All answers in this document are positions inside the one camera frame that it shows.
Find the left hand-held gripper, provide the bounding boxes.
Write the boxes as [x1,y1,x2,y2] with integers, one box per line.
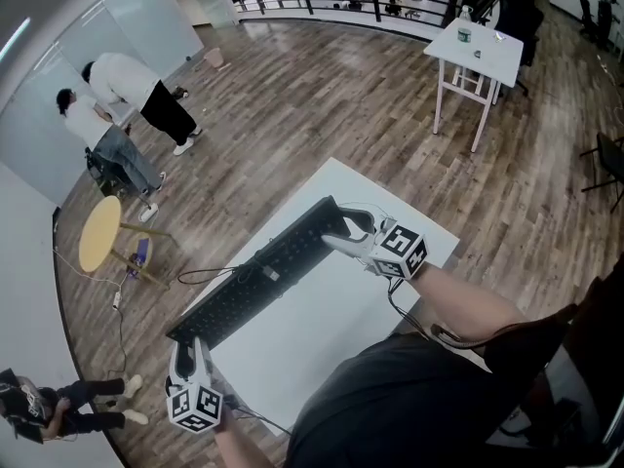
[165,336,225,435]

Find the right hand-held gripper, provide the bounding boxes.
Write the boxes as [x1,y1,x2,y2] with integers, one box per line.
[320,205,431,282]

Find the black keyboard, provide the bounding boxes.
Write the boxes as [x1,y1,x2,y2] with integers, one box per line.
[165,194,353,352]

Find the person's right forearm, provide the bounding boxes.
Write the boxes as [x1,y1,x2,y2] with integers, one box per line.
[411,259,530,348]

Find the person's left forearm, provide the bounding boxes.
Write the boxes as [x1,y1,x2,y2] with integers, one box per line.
[213,400,294,468]

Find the purple blue packets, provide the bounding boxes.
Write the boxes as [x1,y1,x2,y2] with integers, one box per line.
[125,238,150,280]

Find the round yellow wooden table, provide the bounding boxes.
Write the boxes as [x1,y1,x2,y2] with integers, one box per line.
[77,194,176,291]

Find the tall white table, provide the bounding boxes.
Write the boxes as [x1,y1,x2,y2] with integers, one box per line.
[422,17,526,154]

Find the black folding chair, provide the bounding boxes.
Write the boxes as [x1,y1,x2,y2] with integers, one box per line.
[579,131,624,215]

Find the black high-back office chair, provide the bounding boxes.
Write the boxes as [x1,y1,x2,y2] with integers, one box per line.
[480,0,546,98]

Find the frosted glass partition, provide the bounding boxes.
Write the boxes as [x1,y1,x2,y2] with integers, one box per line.
[0,0,206,209]

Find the black office chairs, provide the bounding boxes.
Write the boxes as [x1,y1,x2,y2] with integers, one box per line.
[578,0,624,54]

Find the thin black power cable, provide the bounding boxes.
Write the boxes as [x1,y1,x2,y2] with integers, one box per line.
[105,308,130,390]

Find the left hand-held gripper cable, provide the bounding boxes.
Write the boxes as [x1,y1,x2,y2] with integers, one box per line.
[221,402,293,437]

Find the hand-held gripper cable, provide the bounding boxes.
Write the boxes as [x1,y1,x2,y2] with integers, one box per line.
[221,402,293,437]
[387,278,443,343]

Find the right hand-held gripper cable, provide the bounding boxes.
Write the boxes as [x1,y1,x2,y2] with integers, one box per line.
[387,278,443,343]

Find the thick harness cable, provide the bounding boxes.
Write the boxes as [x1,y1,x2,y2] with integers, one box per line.
[431,304,579,351]

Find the white power cable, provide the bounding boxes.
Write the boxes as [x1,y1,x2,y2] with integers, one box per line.
[52,245,123,295]

